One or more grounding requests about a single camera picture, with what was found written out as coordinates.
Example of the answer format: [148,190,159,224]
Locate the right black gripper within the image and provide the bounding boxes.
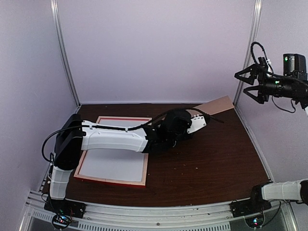
[235,64,298,103]

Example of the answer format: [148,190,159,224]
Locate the brown backing board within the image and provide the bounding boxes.
[193,96,234,115]

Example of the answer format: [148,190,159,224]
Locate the wooden picture frame red edge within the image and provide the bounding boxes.
[73,115,153,188]

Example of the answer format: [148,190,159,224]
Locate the landscape photo print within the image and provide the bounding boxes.
[78,119,149,182]

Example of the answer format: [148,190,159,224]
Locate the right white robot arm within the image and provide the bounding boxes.
[234,53,308,213]

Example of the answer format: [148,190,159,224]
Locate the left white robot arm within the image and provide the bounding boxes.
[49,109,199,214]

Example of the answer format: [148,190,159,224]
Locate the right black cable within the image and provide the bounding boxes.
[249,41,296,114]

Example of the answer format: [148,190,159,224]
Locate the black cable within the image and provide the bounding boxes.
[249,41,296,114]
[41,108,224,167]

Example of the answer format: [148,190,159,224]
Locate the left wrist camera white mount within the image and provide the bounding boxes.
[187,115,207,134]

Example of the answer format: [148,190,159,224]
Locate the left black cable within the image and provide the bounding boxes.
[41,108,224,167]

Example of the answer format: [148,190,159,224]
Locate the right aluminium corner post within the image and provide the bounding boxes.
[233,0,263,108]

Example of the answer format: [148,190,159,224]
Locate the aluminium corner post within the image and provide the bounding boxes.
[50,0,81,108]
[233,0,263,108]

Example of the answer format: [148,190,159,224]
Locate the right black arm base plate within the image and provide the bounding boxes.
[230,199,272,218]

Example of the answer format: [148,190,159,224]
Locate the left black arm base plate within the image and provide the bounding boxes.
[44,199,86,218]

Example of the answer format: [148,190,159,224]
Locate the aluminium front rail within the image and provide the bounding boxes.
[17,198,299,231]

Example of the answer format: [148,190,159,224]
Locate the left aluminium corner post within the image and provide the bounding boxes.
[50,0,81,108]

